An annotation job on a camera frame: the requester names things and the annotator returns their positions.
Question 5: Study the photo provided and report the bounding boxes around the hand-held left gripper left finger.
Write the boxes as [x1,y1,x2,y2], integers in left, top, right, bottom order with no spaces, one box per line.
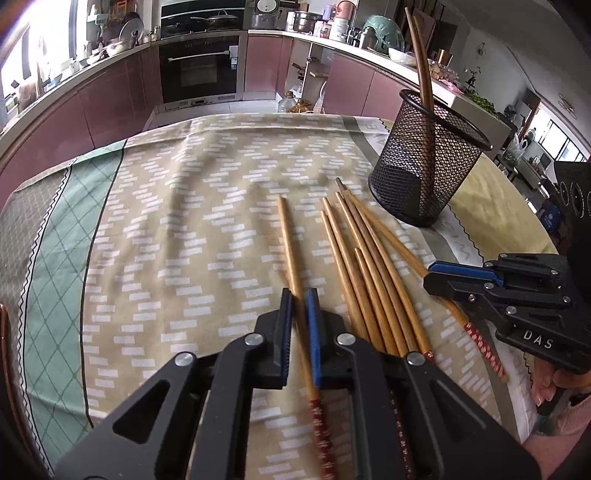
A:
[53,287,296,480]

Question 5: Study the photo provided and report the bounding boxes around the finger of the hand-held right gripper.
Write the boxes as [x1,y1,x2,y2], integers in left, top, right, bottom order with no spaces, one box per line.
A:
[423,272,575,335]
[427,253,561,296]

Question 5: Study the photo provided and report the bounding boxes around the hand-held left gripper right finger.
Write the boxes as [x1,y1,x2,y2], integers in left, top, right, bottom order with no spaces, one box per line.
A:
[305,288,541,480]

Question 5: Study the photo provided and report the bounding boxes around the bunch of wooden chopsticks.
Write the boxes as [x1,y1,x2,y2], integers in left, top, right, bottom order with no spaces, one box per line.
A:
[320,178,509,480]

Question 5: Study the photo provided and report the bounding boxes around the red-patterned wooden chopstick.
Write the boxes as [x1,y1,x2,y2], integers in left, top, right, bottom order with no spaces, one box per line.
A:
[277,195,339,480]

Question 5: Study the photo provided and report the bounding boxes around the black mesh utensil holder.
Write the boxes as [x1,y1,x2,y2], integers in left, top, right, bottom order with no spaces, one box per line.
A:
[368,89,494,228]

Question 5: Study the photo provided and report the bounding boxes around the dark brown chopstick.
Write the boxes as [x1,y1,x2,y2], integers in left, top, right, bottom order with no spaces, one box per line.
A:
[405,6,431,112]
[412,14,437,112]

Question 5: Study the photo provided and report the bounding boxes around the person's right forearm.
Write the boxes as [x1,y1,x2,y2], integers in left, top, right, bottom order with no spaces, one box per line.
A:
[521,391,591,467]

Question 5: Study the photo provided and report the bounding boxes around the person's right hand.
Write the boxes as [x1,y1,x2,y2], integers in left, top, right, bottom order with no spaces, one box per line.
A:
[531,357,591,407]

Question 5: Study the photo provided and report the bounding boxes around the yellow cloth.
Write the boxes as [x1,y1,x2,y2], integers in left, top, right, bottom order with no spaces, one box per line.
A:
[443,152,560,260]

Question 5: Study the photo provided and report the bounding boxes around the beige patterned tablecloth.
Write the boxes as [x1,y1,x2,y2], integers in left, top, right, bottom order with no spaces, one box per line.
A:
[0,113,546,480]

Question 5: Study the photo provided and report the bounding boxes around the clear plastic food container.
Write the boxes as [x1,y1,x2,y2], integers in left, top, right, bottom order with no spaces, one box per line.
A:
[428,60,457,80]

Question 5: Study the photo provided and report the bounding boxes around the green appliance in plastic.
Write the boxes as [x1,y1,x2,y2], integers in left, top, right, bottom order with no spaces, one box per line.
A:
[362,15,406,54]

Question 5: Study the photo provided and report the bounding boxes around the black built-in oven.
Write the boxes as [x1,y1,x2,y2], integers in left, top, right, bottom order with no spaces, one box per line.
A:
[158,34,242,105]

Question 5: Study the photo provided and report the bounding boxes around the pink kitchen cabinets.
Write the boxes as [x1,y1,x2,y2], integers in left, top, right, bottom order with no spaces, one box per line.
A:
[0,33,458,197]

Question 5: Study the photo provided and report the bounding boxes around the steel stock pot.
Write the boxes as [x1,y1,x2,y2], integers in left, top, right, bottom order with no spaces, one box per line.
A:
[293,11,322,33]

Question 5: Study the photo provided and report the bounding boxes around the black wok with lid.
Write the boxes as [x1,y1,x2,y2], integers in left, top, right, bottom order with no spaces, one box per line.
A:
[191,11,239,27]

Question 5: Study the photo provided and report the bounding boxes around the steel pot lid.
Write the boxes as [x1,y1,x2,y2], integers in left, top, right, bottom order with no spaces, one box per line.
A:
[117,18,145,48]

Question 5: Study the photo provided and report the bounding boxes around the kitchen window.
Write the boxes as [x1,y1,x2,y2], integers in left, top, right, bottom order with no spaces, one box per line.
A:
[0,0,75,100]

